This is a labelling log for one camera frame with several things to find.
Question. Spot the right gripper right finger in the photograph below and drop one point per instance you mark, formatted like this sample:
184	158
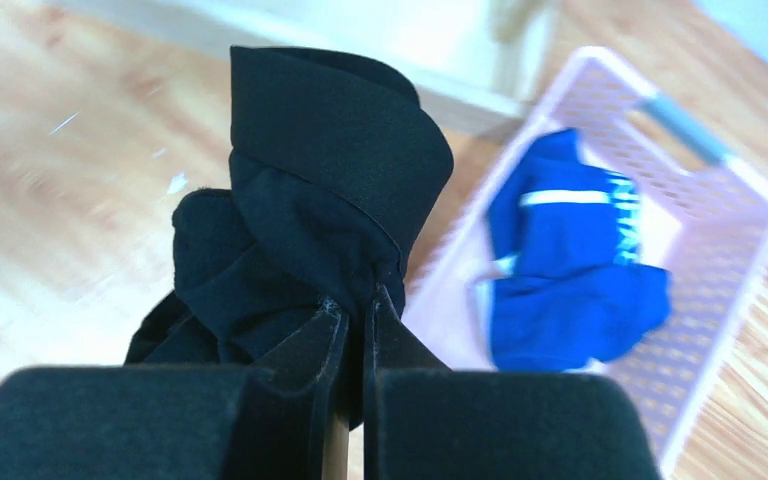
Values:
426	421

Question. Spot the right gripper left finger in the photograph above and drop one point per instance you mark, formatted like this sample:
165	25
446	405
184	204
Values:
280	418

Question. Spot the blue white underwear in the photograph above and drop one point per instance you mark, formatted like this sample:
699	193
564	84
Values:
569	287

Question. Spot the black underwear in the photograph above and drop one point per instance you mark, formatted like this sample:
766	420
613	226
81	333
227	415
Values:
334	169

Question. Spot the pink plastic basket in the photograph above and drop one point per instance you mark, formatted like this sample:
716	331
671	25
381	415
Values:
704	219

